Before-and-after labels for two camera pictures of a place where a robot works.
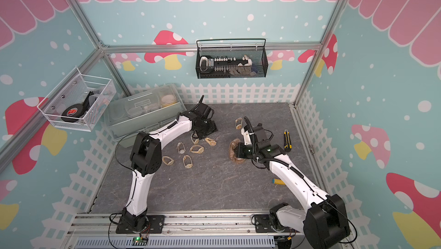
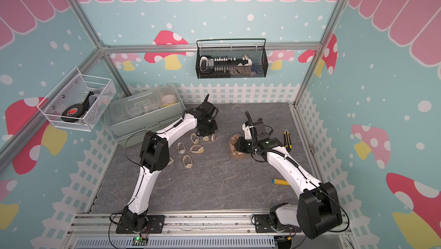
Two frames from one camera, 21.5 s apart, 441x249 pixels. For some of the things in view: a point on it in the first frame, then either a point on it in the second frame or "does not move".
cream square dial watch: (239, 125) → (206, 138)
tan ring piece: (180, 150) does not move
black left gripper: (212, 127) does not move
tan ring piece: (194, 141) does not move
